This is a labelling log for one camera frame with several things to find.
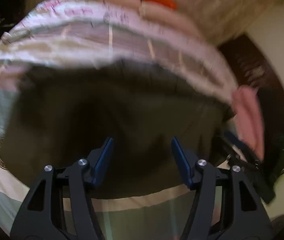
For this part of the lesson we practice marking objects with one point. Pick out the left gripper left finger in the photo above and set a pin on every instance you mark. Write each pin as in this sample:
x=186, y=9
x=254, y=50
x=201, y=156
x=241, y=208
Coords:
x=41, y=215

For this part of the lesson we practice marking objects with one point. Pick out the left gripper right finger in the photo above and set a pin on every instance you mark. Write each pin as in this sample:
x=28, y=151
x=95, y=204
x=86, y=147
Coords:
x=225, y=205

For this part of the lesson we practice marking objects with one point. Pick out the brown puffer jacket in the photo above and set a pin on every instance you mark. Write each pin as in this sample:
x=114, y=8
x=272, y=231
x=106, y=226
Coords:
x=61, y=115

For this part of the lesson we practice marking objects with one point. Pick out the pink folded blanket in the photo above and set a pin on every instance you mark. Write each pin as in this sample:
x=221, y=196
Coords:
x=248, y=119

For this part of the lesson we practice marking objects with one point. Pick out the dark wooden headboard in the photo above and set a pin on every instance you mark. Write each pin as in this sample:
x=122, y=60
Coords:
x=251, y=67

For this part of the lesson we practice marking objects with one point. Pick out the pink pillow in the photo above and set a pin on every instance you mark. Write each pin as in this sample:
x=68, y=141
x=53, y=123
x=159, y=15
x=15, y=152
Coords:
x=144, y=2

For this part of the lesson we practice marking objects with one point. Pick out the striped pastel bed sheet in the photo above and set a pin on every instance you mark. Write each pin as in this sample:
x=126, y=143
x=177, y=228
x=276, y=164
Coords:
x=61, y=33

